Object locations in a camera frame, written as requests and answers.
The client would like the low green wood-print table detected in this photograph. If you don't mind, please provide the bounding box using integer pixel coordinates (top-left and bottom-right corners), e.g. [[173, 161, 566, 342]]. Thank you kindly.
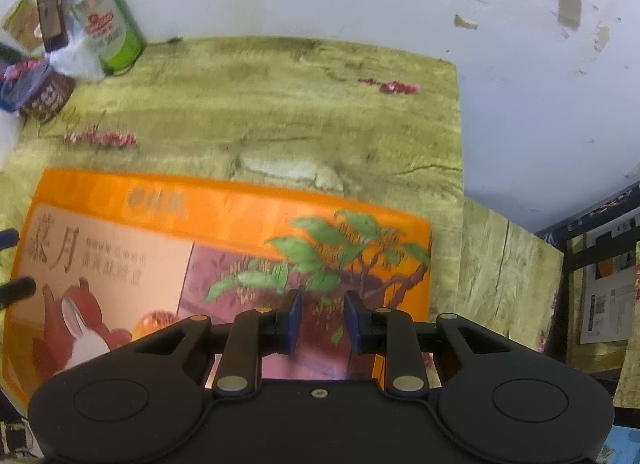
[[452, 196, 566, 360]]

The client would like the brown jar with purple lid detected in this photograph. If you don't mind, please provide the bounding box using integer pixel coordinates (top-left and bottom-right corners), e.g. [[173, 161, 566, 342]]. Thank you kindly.
[[20, 71, 77, 125]]

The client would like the white plastic bag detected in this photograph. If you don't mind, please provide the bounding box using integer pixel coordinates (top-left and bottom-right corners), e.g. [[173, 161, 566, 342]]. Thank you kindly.
[[50, 29, 108, 81]]

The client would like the orange gift box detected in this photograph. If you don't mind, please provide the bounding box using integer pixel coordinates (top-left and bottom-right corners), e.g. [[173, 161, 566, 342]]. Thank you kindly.
[[0, 169, 433, 410]]

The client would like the clear container with red lid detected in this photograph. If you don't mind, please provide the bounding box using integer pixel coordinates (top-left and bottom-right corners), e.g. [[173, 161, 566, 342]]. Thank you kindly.
[[0, 58, 51, 112]]

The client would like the cardboard box with white label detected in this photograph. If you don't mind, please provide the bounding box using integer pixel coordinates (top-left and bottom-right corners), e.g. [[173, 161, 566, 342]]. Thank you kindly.
[[580, 231, 640, 345]]

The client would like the brown smartphone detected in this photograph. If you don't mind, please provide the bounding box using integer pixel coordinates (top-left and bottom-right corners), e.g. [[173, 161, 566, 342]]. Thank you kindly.
[[35, 0, 70, 52]]

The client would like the white cylinder container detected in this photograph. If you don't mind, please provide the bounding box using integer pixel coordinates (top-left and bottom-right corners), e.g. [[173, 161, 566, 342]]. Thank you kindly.
[[0, 109, 26, 165]]

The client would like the black metal shelf frame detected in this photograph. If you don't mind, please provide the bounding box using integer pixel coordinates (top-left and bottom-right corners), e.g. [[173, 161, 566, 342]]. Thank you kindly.
[[535, 184, 640, 425]]

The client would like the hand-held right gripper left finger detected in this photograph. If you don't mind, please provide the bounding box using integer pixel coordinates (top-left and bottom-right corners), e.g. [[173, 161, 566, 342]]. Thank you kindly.
[[131, 289, 304, 398]]

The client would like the beige green snack packet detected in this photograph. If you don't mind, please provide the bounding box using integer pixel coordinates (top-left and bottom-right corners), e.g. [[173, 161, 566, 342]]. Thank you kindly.
[[0, 0, 46, 57]]

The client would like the black cable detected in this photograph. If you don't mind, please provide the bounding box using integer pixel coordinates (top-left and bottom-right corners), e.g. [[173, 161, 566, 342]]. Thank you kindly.
[[107, 36, 183, 76]]

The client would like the green wood-print desktop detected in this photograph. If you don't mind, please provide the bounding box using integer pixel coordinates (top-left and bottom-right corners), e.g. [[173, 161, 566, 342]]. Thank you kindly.
[[0, 36, 466, 395]]

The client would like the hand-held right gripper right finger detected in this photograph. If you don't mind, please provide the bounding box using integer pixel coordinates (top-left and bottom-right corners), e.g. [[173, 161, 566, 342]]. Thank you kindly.
[[344, 290, 503, 398]]

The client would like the green white beer can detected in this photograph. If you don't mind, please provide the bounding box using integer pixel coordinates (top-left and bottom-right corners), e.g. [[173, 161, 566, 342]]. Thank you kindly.
[[71, 0, 147, 76]]

